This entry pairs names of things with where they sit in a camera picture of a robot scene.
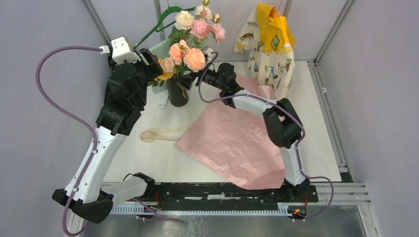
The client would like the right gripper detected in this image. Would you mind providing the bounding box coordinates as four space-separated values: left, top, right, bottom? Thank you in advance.
174 58 225 91

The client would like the yellow rose stem bunch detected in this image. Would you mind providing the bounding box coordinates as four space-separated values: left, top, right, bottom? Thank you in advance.
150 58 188 94

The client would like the pink peach flower stem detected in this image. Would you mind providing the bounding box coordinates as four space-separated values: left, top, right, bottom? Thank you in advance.
168 39 206 73

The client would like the cream pink rose stem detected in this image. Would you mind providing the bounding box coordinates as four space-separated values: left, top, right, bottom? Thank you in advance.
168 0 226 48

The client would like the beige printed ribbon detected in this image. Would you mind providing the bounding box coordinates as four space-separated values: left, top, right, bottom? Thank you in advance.
140 127 188 143

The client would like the pink wrapping paper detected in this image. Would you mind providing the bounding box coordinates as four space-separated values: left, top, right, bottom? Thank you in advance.
175 73 287 191

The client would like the single cream rose stem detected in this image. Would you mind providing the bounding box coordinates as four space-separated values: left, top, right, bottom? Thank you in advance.
160 57 175 73

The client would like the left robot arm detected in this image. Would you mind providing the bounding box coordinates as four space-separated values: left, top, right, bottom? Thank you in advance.
52 48 163 224

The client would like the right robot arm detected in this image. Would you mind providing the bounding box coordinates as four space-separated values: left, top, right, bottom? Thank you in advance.
176 63 309 201

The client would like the black cylindrical vase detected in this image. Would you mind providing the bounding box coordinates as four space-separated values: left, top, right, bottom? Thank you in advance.
166 79 189 107

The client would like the green cartoon cloth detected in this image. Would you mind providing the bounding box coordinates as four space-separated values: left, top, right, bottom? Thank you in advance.
150 39 187 98

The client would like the green clothes hanger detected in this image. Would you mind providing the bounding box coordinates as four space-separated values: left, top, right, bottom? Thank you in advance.
133 6 195 51

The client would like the yellow cartoon child jacket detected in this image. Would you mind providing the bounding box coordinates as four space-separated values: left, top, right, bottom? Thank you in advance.
234 3 295 100

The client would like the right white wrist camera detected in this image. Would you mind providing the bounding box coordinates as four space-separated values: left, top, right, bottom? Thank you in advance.
203 47 218 64

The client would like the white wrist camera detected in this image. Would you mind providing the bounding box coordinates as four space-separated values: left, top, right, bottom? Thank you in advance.
203 47 218 64
99 37 141 65

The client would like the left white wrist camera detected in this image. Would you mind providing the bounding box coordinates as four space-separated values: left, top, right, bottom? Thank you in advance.
99 37 141 65

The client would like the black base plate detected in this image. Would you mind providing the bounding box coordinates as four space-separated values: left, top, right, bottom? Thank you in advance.
132 176 319 211

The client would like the white slotted cable duct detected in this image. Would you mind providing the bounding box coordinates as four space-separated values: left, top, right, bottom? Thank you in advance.
109 183 371 217

